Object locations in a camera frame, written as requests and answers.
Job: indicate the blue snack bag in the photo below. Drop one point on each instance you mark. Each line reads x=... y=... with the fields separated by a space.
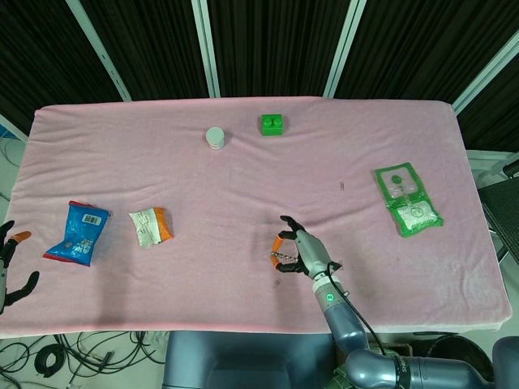
x=79 y=235

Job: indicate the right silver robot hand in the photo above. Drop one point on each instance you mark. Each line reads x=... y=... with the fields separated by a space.
x=314 y=253

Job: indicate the green checked cloth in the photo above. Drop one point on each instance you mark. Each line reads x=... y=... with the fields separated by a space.
x=338 y=379

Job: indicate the white aluminium frame post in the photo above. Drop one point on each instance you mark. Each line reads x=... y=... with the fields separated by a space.
x=344 y=48
x=207 y=48
x=486 y=71
x=12 y=126
x=99 y=52

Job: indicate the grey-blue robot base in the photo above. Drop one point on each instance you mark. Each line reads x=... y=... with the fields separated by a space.
x=243 y=364

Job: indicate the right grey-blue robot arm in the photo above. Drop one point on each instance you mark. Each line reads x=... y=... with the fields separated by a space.
x=344 y=320

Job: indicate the white orange snack packet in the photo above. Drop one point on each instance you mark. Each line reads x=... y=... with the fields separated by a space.
x=148 y=227

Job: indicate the black pleated curtain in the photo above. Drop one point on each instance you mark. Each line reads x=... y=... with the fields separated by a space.
x=284 y=40

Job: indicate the black trash bin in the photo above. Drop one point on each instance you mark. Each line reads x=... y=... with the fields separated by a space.
x=450 y=344

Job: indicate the green building block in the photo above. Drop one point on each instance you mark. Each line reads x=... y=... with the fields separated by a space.
x=271 y=125

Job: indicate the green clear plastic package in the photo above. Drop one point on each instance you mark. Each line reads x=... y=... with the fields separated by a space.
x=413 y=215

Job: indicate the pink table cloth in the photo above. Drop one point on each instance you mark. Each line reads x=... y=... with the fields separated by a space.
x=202 y=182

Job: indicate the small white jar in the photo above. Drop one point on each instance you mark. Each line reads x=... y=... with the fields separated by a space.
x=215 y=135

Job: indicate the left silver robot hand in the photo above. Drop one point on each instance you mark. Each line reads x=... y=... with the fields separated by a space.
x=5 y=251

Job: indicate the silver metal chain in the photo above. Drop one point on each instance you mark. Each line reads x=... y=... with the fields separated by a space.
x=284 y=256

